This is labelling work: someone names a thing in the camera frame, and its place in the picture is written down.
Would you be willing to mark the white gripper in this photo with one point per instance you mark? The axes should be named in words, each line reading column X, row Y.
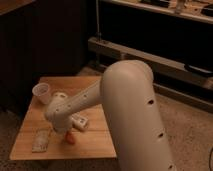
column 63, row 125

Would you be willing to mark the orange red pepper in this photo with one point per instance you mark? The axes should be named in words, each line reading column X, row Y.
column 69, row 138

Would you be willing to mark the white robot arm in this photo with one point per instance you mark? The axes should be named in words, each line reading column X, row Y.
column 125, row 92

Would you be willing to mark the white tube with label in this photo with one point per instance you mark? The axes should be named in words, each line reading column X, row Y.
column 80, row 122

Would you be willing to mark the clear plastic cup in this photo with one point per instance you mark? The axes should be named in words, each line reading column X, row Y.
column 42, row 92

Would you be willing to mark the metal shelf rail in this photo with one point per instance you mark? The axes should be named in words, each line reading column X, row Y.
column 158, row 64

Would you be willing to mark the black handle object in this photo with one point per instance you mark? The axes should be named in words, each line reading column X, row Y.
column 198, row 71

